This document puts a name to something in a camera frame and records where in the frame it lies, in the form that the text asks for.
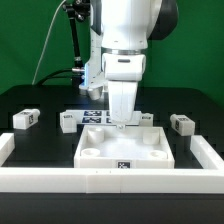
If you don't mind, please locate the white U-shaped obstacle fence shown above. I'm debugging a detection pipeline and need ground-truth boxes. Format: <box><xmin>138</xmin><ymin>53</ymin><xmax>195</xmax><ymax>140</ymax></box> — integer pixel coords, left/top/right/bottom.
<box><xmin>0</xmin><ymin>133</ymin><xmax>224</xmax><ymax>194</ymax></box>

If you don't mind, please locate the white marker base plate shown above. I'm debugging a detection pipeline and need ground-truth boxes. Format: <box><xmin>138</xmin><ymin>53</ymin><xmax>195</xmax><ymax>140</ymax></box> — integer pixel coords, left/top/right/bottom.
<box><xmin>65</xmin><ymin>110</ymin><xmax>142</xmax><ymax>125</ymax></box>

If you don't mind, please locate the grey cable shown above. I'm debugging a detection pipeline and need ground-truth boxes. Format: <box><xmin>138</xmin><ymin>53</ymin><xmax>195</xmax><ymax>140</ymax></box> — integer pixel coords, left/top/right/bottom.
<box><xmin>31</xmin><ymin>0</ymin><xmax>68</xmax><ymax>86</ymax></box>

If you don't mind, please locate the black cable bundle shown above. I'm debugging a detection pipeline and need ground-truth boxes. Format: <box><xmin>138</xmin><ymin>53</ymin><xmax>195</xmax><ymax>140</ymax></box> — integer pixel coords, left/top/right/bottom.
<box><xmin>34</xmin><ymin>68</ymin><xmax>83</xmax><ymax>87</ymax></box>

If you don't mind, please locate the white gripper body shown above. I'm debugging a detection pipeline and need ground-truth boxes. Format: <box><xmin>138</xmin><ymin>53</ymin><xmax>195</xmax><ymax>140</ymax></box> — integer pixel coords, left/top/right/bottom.
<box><xmin>102</xmin><ymin>53</ymin><xmax>146</xmax><ymax>125</ymax></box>

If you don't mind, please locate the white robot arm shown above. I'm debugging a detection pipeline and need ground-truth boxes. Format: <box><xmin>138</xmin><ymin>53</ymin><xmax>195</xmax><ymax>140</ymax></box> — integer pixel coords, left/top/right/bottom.
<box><xmin>81</xmin><ymin>0</ymin><xmax>178</xmax><ymax>126</ymax></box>

